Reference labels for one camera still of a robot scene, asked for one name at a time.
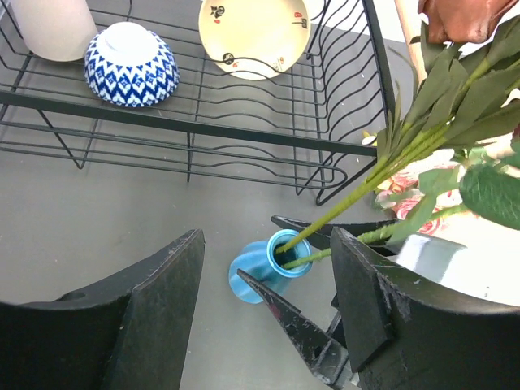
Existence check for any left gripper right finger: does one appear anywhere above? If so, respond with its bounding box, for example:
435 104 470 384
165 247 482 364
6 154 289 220
330 227 519 389

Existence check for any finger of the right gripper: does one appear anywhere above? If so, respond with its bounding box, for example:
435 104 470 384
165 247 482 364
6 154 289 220
237 270 358 386
271 215 398 256

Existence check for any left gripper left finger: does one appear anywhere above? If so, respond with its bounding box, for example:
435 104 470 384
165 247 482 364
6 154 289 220
1 229 205 389

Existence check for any large pink peony stem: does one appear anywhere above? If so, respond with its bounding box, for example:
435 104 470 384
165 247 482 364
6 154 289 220
280 137 520 271

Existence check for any orange rose stem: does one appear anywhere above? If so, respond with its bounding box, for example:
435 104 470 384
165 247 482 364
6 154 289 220
276 1 519 254

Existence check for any pink flower bunch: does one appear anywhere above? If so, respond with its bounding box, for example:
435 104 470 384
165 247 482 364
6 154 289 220
361 149 456 243

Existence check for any small blue ribbed vase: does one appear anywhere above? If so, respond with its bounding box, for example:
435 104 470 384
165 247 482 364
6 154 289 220
228 229 312 304

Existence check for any yellow ceramic plate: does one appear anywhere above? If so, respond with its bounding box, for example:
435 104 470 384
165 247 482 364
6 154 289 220
198 0 311 80

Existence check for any blue white patterned bowl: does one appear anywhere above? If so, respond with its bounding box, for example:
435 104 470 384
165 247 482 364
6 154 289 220
84 21 180 108

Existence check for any beige paper cup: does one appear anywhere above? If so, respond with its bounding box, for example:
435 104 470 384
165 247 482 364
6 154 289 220
11 0 98 62

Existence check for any black wire dish basket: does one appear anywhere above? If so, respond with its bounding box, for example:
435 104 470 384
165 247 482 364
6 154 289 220
1 1 393 205

